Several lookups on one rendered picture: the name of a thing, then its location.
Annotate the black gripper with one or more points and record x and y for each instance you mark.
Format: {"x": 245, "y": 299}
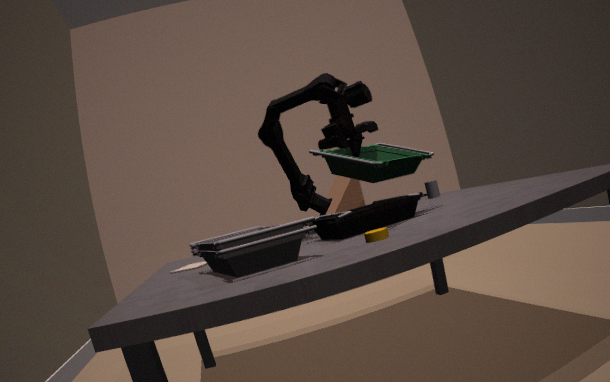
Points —
{"x": 354, "y": 134}

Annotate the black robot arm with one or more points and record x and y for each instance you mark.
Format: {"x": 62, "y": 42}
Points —
{"x": 321, "y": 88}

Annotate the yellow short cylinder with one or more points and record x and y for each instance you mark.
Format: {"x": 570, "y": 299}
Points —
{"x": 376, "y": 235}

